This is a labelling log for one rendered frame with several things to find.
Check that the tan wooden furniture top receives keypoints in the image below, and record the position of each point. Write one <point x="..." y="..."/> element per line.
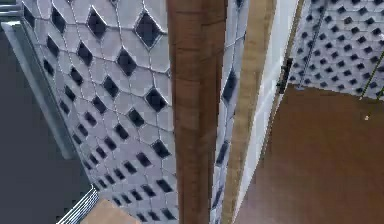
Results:
<point x="106" y="215"/>

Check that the thin dark pole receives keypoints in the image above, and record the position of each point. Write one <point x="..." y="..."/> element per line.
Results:
<point x="313" y="43"/>

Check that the white ribbed rack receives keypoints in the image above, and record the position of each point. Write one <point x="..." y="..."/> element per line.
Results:
<point x="81" y="208"/>

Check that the brown wooden door frame post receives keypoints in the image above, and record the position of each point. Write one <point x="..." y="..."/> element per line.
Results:
<point x="196" y="110"/>

